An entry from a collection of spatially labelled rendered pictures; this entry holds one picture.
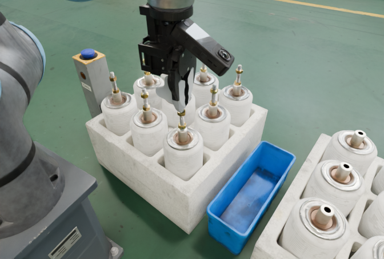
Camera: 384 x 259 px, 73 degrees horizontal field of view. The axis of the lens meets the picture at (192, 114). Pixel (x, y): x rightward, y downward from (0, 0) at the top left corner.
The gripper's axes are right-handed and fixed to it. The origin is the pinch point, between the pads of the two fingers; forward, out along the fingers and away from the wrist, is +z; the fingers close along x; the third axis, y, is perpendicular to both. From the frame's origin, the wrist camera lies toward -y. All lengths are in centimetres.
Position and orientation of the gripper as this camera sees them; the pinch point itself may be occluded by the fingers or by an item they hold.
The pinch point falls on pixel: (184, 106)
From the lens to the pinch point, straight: 54.5
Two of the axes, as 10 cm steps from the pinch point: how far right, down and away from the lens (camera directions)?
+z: 0.0, 7.7, 6.4
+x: -4.2, 5.8, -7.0
